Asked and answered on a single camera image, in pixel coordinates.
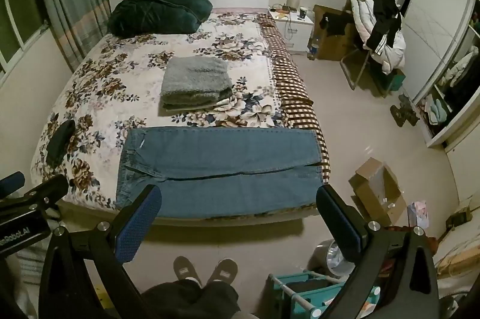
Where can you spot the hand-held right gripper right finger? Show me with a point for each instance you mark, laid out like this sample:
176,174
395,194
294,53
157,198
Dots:
339,223

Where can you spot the plastic water bottle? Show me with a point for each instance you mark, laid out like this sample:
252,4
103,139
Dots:
314,47

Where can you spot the teal storage rack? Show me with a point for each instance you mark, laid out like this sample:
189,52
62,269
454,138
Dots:
296,300

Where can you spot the window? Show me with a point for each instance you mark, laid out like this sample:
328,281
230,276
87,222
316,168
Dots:
18,19

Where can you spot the brown checkered bed sheet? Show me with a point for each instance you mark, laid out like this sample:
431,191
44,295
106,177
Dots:
288,79

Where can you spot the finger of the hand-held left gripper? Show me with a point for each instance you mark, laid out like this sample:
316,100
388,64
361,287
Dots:
12,182
47,189

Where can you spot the open small cardboard box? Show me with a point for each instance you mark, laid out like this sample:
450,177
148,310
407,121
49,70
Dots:
390,202

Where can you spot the blue denim pants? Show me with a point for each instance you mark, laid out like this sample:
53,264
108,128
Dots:
225,161

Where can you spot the grey fluffy folded blanket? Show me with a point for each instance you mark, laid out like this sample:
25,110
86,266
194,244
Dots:
197,77

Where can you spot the pink and white packet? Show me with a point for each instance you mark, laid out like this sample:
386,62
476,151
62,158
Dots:
418,214

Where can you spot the metal frame chair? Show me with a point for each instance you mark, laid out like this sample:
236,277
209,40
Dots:
352,67

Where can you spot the black garment with white stripes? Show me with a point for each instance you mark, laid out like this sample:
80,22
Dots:
384,15

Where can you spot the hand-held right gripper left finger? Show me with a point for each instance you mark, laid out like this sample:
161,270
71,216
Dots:
138,225

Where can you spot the folded pastel clothes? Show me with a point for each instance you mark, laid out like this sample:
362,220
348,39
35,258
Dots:
437,109

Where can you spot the white hanging garment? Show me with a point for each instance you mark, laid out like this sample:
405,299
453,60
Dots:
463,67

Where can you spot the large brown cardboard box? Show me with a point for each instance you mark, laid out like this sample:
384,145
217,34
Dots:
333,45

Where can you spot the white wardrobe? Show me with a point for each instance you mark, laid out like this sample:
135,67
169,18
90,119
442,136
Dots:
431,22

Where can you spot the person's legs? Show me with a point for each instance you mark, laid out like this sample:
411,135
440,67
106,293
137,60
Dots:
187,300

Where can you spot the white nightstand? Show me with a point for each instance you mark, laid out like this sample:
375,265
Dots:
298,32

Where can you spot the dark green quilted duvet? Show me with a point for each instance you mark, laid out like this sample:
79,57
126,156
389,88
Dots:
157,9

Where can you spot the dark cup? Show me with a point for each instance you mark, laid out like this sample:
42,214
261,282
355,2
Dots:
303,12

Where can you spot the teal storage box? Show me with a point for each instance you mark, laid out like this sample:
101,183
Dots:
396,82

